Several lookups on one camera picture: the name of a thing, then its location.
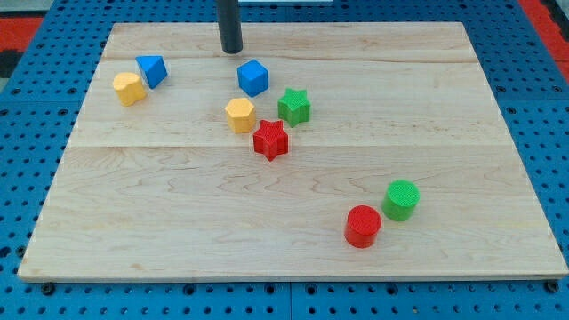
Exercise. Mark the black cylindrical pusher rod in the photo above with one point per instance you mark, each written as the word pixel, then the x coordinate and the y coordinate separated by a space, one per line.
pixel 229 23

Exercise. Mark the blue triangle block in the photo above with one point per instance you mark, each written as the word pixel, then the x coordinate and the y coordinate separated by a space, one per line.
pixel 153 69

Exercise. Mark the blue cube block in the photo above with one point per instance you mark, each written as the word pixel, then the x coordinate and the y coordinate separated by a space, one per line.
pixel 252 78

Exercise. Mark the yellow hexagon block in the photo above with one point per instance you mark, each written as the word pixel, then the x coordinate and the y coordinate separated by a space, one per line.
pixel 240 114

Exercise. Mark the green star block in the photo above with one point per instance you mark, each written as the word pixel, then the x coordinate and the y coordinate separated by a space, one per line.
pixel 294 107

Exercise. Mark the yellow heart block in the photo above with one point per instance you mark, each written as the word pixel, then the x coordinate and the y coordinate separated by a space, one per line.
pixel 129 88

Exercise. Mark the red star block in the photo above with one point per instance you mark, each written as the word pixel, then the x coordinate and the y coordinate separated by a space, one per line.
pixel 271 139

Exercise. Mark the light wooden board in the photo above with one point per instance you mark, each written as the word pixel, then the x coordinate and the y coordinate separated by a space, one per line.
pixel 163 191

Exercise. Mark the red cylinder block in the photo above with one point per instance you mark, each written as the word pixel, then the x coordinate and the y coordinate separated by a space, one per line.
pixel 362 226

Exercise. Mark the green cylinder block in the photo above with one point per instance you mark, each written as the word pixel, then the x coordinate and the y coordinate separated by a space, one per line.
pixel 400 200

